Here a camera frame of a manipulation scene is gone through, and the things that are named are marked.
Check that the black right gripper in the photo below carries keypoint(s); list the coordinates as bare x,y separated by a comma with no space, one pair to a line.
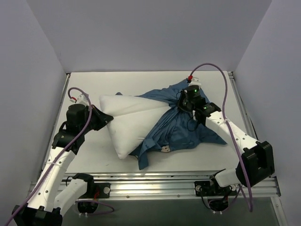
185,102

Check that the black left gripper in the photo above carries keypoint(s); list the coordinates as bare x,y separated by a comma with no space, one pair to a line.
99,118

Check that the blue cartoon print pillowcase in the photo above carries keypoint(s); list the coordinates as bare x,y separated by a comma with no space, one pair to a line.
174,129

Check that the white pillow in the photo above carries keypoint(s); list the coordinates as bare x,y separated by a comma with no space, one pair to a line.
133,119

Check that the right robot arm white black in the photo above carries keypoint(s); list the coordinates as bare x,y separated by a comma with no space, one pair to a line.
255,158

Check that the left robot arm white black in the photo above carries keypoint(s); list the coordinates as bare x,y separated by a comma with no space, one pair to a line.
45,205

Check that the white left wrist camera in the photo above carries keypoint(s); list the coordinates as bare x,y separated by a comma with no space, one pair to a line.
81,99

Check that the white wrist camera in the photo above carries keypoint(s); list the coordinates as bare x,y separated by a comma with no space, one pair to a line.
193,81
81,99

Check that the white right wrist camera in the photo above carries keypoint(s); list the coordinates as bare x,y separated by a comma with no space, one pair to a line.
193,81

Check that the aluminium left side rail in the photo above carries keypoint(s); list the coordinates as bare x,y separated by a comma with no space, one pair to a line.
56,119

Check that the aluminium rail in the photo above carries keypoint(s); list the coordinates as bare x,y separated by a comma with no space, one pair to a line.
249,128
56,119

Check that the aluminium right side rail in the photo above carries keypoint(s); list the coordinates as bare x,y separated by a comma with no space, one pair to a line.
249,128

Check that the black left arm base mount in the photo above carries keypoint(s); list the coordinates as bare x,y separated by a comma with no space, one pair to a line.
102,191

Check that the aluminium front rail frame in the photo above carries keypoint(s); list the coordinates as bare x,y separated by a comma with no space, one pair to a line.
151,185

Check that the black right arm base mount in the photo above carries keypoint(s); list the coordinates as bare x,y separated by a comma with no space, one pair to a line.
205,188

